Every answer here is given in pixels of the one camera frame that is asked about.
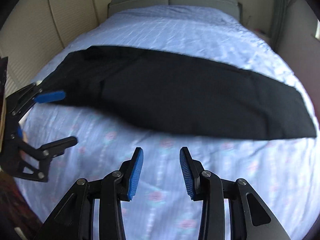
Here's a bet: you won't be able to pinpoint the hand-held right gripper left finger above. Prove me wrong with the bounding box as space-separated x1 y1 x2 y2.
32 147 145 240

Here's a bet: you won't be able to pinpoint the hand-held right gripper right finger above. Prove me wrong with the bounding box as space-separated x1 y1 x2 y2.
179 147 292 240

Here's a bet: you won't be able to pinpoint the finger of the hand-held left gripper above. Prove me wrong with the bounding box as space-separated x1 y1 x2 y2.
6 82 67 121
10 136 78 183

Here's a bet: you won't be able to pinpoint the black pants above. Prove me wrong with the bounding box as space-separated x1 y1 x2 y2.
40 45 317 140

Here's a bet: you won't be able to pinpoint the white louvred wardrobe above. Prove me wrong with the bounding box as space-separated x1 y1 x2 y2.
0 0 110 100

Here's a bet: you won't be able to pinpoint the blue floral bedsheet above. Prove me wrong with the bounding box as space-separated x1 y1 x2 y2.
15 4 320 240

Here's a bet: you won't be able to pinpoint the white nightstand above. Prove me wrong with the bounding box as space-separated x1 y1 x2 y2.
255 27 272 42

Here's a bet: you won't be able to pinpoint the grey-green curtain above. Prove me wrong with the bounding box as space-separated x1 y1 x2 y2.
271 0 290 48

